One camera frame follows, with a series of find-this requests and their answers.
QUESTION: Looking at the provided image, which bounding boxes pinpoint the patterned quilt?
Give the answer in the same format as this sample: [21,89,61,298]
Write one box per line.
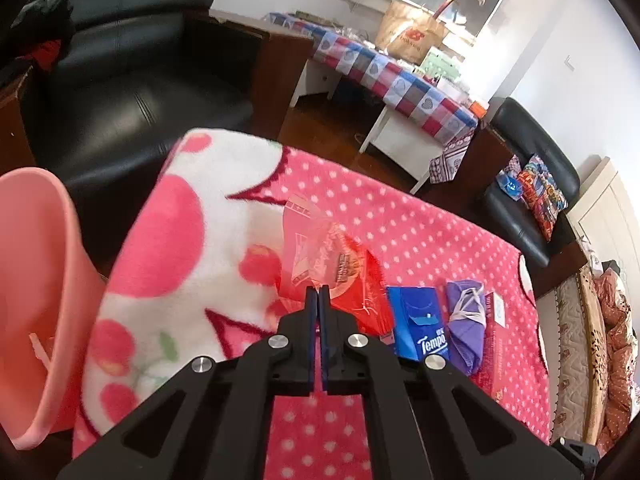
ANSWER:
[595,260,640,456]

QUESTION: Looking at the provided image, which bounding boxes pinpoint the pink dotted blanket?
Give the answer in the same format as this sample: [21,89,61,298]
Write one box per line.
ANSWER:
[72,127,553,480]

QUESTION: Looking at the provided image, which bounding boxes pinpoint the colourful printed cushion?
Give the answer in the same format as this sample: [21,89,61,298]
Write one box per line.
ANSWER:
[517,154,570,243]

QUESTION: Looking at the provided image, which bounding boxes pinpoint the blue tissue pack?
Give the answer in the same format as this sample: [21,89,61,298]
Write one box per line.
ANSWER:
[386,286,451,362]

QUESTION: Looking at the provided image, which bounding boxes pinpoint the brown paper bag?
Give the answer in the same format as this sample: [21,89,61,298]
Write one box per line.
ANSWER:
[375,0,451,58]

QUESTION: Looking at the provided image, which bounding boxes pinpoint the red cloth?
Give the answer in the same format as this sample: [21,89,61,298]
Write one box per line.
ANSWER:
[25,40,66,68]

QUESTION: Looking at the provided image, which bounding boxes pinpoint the green box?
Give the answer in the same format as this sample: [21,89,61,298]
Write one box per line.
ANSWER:
[420,46,463,81]

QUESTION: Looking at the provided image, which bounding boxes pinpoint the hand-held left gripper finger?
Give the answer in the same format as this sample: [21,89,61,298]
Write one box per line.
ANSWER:
[57,285,319,480]
[318,284,586,480]

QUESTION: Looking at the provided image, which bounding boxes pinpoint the white desk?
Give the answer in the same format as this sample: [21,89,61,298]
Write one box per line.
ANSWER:
[290,57,446,195]

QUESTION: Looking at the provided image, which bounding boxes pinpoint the pink plastic bin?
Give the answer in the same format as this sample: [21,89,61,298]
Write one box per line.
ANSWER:
[0,167,108,451]

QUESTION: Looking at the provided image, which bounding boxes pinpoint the checkered cloth table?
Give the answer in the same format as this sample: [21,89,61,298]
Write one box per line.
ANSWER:
[265,12,478,146]

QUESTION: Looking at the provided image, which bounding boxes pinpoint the bed mattress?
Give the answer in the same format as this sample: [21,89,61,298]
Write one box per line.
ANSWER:
[550,265,608,448]

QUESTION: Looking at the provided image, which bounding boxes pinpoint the purple patterned hanging cloth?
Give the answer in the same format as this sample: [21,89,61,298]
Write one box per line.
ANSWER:
[429,132,476,183]

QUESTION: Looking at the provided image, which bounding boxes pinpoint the long red box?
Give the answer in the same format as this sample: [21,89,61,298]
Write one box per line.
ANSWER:
[472,291,508,403]

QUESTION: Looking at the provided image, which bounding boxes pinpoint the dark clothes pile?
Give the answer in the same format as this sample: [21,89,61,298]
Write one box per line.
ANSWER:
[10,0,76,61]

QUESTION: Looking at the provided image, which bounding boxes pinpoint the red transparent wrapper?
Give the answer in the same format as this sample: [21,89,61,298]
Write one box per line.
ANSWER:
[275,194,396,336]

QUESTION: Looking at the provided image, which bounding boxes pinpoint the blue crumpled bag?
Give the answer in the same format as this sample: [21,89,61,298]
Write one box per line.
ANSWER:
[496,172,523,198]

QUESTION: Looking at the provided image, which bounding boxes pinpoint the purple face mask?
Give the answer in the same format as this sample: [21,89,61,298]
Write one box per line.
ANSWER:
[444,280,488,377]

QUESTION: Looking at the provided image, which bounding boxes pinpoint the black leather armchair wooden arms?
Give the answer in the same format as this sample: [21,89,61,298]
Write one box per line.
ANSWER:
[0,0,316,196]

